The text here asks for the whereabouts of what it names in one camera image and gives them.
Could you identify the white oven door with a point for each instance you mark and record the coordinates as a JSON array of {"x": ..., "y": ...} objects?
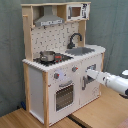
[{"x": 63, "y": 97}]

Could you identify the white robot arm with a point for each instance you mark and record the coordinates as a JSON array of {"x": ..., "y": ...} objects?
[{"x": 116, "y": 83}]

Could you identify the wooden toy kitchen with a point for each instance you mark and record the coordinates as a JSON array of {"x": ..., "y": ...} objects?
[{"x": 50, "y": 38}]

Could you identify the black toy stovetop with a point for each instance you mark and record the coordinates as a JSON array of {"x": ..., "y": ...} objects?
[{"x": 59, "y": 58}]

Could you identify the right red stove knob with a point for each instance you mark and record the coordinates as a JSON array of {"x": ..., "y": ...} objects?
[{"x": 74, "y": 69}]

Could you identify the red stove knob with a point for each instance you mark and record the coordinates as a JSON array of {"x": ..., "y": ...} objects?
[
  {"x": 56, "y": 75},
  {"x": 74, "y": 69}
]

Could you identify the left red stove knob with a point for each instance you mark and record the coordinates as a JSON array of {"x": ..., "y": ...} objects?
[{"x": 56, "y": 75}]

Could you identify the grey toy sink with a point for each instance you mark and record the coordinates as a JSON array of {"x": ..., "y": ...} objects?
[{"x": 79, "y": 51}]

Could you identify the small metal pot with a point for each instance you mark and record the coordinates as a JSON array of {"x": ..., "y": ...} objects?
[{"x": 47, "y": 56}]

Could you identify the black toy faucet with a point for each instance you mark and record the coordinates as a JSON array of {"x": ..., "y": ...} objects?
[{"x": 73, "y": 39}]

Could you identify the white cabinet door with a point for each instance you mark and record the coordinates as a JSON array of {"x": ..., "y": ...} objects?
[{"x": 89, "y": 87}]

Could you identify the grey range hood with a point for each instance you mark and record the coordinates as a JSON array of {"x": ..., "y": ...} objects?
[{"x": 48, "y": 18}]

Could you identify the toy microwave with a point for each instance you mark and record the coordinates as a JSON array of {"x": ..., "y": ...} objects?
[{"x": 77, "y": 11}]

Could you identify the grey fabric backdrop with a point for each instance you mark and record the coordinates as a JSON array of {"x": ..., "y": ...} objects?
[{"x": 107, "y": 27}]

